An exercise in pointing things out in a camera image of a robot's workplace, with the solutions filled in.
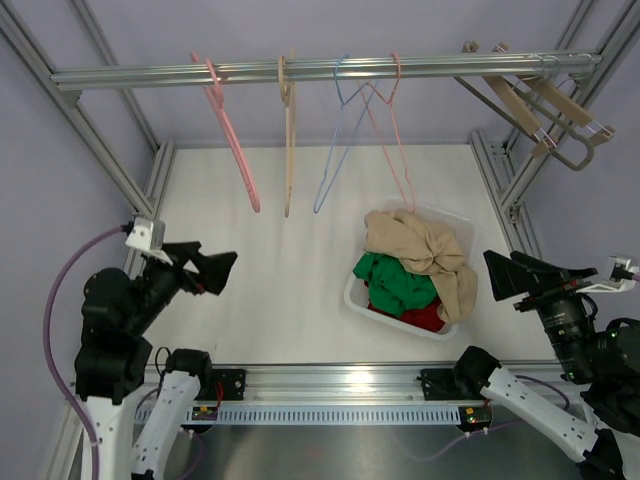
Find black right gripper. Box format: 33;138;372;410
482;248;595;378

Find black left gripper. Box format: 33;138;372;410
126;241;236;335

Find dark red t shirt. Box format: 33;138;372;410
367;297;445;333

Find beige t shirt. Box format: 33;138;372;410
364;208;478;324

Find green t shirt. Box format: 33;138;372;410
352;253;439;318

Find light blue wire hanger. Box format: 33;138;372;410
312;53;374;215

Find thick pink plastic hanger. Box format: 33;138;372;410
203;58;261;213

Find beige plastic hanger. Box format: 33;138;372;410
277;49;297;218

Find thin pink wire hanger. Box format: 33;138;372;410
359;52;416;213

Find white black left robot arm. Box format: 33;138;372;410
74;242;238;479

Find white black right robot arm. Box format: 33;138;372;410
452;250;639;479

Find grey plastic hanger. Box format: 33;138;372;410
513;76;595;172

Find wooden clip hanger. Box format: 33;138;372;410
484;55;615;157
462;40;557;158

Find white plastic basket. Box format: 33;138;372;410
343;202;476;341

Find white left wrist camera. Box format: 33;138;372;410
125;216;173;265

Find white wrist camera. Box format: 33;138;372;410
125;216;173;265
578;254;639;294

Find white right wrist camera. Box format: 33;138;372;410
578;254;639;294

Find aluminium frame right posts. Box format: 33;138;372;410
468;1;639;267

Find aluminium frame posts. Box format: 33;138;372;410
0;0;176;274
468;1;639;267

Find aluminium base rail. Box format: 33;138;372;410
69;362;609;404

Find white slotted cable duct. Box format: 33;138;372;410
179;404;461;426

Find silver clothes rail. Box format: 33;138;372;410
50;51;603;91

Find aluminium frame left posts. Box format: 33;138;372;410
0;0;176;274

